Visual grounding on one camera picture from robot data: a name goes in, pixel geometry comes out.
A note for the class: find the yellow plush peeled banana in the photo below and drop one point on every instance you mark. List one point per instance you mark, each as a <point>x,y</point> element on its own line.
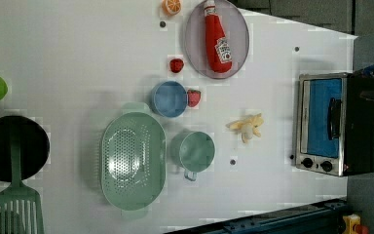
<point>248,127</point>

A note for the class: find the black silver toaster oven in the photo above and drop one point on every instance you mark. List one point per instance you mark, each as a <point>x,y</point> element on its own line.
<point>335,125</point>

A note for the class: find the grey oval plate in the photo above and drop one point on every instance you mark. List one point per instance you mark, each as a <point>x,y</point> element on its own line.
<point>236,31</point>

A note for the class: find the red plush ketchup bottle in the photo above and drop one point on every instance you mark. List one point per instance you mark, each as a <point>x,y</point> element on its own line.
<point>218,51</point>

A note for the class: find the red strawberry with green leaves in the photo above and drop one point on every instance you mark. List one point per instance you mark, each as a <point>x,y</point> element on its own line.
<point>194,97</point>

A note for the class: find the green metal mug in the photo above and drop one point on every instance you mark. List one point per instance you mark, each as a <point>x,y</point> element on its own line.
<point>193,152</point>

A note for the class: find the round red strawberry toy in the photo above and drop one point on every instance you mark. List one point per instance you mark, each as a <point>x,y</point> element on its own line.
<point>176,65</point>

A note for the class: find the blue cup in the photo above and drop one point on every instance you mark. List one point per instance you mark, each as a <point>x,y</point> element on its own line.
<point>169,99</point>

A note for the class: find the orange slice toy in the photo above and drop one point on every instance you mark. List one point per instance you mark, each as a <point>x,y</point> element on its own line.
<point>171,7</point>

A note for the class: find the green oval colander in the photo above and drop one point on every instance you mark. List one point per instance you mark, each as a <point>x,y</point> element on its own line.
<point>133,151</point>

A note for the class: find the green slotted spatula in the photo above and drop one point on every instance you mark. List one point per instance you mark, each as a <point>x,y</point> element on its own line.
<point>20,205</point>

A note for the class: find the black round pan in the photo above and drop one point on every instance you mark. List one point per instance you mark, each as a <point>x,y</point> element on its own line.
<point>34,145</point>

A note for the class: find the blue metal frame rail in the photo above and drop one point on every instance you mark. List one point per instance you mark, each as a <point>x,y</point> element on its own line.
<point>317,218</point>

